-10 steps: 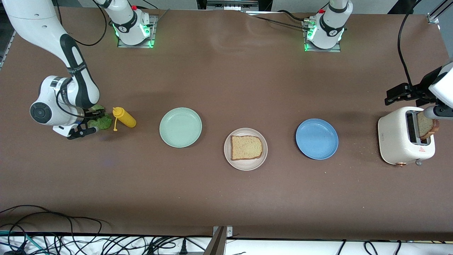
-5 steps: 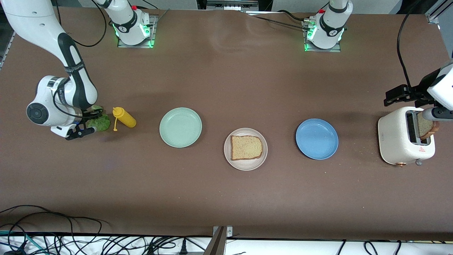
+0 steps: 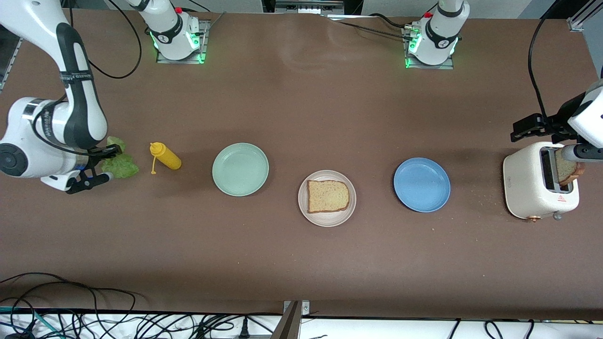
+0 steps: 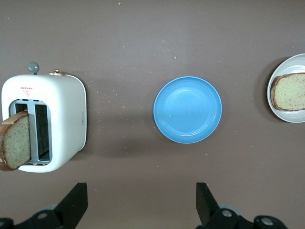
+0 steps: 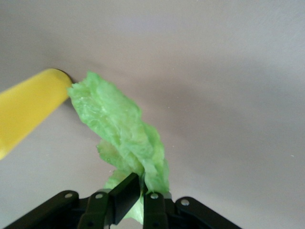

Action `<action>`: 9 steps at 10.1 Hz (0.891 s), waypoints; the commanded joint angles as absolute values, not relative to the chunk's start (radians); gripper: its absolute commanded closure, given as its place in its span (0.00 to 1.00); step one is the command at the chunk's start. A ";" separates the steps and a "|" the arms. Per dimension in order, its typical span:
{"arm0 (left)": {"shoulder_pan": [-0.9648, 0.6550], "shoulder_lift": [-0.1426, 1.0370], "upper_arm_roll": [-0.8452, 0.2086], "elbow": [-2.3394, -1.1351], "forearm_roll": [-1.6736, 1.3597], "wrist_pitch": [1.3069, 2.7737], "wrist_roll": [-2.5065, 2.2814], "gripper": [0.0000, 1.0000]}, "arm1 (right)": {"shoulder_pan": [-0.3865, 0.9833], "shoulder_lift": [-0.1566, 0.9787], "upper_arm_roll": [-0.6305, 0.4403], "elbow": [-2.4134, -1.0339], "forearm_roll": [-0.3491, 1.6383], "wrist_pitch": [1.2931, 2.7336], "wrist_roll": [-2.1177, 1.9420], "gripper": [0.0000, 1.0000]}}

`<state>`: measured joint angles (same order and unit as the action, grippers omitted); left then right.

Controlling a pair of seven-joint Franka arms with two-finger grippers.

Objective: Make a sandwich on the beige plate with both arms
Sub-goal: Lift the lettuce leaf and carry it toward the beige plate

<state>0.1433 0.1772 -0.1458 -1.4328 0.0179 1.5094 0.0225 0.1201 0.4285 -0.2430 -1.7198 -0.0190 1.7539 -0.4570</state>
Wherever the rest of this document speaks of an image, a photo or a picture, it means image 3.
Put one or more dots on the yellow squeeze bottle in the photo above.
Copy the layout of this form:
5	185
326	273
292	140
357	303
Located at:
168	159

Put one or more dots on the grey metal device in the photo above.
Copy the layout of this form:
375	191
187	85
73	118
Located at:
306	5

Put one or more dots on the grey metal bracket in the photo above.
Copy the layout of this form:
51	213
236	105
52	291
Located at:
305	308

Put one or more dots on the beige plate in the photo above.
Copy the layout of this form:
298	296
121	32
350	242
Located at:
330	174

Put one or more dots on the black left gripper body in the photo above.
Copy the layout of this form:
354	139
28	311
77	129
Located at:
557	125

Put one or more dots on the mint green plate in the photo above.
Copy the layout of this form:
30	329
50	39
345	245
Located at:
240	169

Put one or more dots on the grey metal beam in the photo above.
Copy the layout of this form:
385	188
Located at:
287	327

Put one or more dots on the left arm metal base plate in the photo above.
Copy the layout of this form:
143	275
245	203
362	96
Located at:
431	67

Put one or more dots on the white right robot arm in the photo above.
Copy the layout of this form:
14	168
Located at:
28	141

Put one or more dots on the green lettuce leaf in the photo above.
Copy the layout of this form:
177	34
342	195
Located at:
125	167

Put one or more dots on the aluminium frame rail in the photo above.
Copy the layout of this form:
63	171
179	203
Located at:
12	56
575	24

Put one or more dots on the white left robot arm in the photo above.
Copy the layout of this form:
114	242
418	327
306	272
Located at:
440	33

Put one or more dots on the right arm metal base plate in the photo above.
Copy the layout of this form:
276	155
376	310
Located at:
179	61

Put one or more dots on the blue plate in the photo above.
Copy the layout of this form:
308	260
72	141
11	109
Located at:
421	184

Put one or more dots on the white toaster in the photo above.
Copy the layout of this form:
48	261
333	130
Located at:
525	188

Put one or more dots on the brown bread slice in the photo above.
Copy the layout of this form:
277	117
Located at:
567	172
327	197

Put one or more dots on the black power plug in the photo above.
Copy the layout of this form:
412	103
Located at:
243	327

